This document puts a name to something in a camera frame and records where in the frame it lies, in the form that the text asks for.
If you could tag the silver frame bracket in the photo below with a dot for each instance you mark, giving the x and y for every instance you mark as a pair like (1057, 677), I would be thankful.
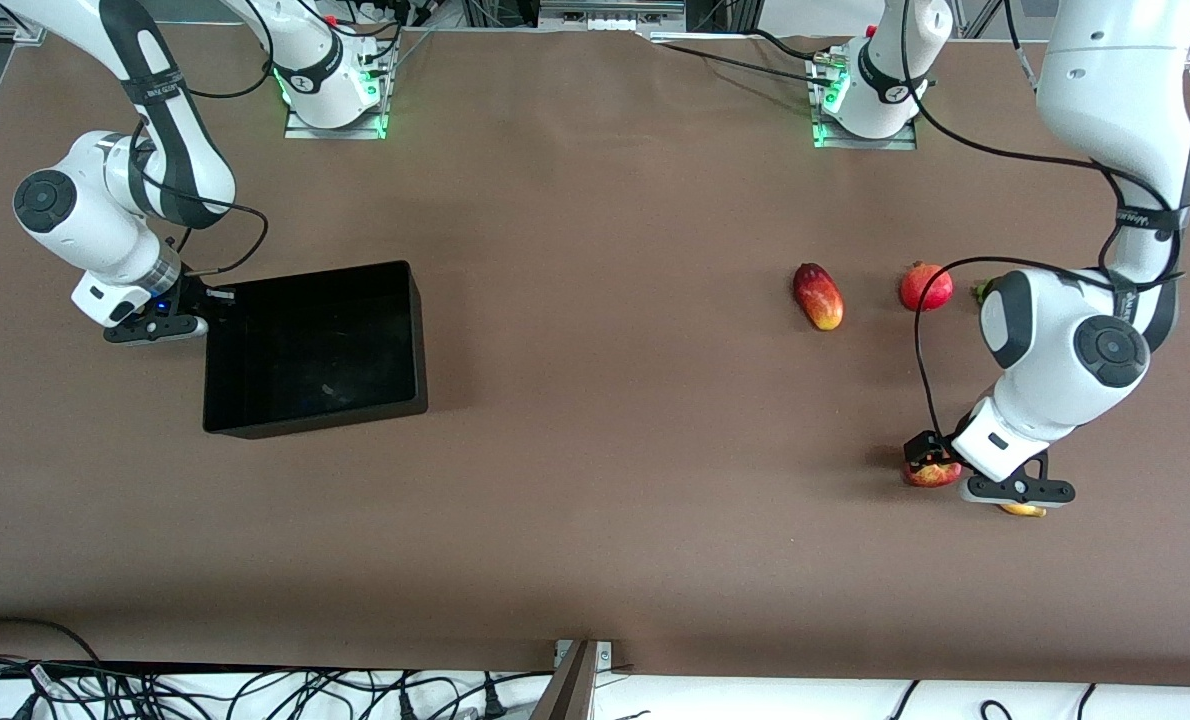
(30, 32)

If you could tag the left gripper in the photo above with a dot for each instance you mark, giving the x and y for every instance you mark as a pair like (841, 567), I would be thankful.
(923, 446)

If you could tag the small metal table bracket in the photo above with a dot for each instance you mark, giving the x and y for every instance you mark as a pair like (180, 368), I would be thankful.
(603, 655)

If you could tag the black plastic box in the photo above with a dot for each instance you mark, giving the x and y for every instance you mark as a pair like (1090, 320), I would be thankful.
(315, 350)

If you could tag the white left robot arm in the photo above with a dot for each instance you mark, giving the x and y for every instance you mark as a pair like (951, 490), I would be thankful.
(1065, 340)

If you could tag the yellow banana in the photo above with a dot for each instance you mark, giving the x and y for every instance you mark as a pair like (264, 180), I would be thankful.
(1023, 510)

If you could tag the dark purple mangosteen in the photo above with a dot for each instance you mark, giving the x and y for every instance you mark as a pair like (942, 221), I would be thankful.
(982, 292)

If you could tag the red yellow apple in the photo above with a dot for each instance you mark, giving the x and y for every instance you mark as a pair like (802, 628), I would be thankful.
(930, 477)

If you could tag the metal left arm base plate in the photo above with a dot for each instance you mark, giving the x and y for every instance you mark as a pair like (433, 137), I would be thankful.
(905, 143)

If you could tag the red yellow mango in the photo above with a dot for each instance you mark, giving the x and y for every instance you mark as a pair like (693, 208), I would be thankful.
(818, 297)

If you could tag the red pomegranate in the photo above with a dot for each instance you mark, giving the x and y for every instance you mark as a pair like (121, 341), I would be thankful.
(926, 288)

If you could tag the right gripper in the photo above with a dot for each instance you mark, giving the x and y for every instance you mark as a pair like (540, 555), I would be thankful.
(192, 294)

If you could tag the grey aluminium bar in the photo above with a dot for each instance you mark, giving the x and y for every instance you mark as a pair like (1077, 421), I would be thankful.
(567, 690)

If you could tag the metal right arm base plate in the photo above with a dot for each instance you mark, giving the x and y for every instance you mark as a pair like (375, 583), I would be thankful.
(300, 130)

